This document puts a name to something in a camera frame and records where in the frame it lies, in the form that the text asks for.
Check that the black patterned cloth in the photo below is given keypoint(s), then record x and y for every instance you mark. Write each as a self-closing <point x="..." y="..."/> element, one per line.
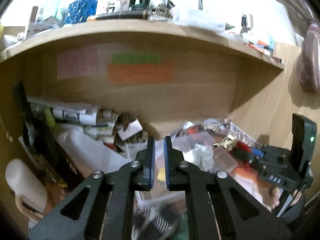
<point x="155" y="222"/>

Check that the person's right hand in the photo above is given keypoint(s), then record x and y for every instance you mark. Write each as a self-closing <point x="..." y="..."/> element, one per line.
<point x="275" y="194"/>

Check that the clear plastic storage bin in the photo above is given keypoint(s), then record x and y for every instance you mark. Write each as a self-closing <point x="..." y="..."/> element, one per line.
<point x="222" y="160"/>

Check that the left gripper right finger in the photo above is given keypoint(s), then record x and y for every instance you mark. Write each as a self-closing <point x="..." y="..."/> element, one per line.
<point x="217" y="206"/>

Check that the pink sticky note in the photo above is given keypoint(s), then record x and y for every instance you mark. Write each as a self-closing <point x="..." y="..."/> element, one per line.
<point x="77" y="63"/>

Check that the orange sticky note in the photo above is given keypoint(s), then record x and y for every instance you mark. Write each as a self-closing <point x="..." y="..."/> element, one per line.
<point x="140" y="74"/>

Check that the white plastic container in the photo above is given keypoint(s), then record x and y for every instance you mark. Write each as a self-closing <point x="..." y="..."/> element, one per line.
<point x="85" y="153"/>

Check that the dark glass bottle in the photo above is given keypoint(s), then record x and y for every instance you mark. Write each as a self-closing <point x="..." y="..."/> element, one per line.
<point x="46" y="151"/>

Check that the gold fabric pouch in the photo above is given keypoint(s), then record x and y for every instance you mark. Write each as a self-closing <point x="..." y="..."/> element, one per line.
<point x="228" y="142"/>

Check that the white mug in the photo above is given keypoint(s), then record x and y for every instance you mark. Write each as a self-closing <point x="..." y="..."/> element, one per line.
<point x="30" y="193"/>

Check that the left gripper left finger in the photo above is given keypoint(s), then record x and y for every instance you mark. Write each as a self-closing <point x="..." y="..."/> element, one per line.
<point x="101" y="207"/>

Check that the pink hanging bag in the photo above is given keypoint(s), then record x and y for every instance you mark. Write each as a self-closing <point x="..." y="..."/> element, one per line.
<point x="308" y="62"/>

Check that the red fabric pouch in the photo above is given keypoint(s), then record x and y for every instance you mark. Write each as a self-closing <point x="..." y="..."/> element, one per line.
<point x="242" y="152"/>

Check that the wooden shelf board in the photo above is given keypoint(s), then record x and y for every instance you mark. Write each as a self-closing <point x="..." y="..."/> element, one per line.
<point x="128" y="27"/>

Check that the white cloth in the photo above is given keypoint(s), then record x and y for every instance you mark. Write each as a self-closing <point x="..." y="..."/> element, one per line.
<point x="202" y="156"/>

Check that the rolled newspaper stack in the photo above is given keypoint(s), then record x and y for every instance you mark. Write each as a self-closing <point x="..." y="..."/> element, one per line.
<point x="78" y="112"/>

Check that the green sticky note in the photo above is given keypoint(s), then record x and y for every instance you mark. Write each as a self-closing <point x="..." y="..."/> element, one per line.
<point x="136" y="59"/>

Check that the small white cardboard box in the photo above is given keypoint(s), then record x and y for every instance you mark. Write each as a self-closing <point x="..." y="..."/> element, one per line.
<point x="133" y="128"/>

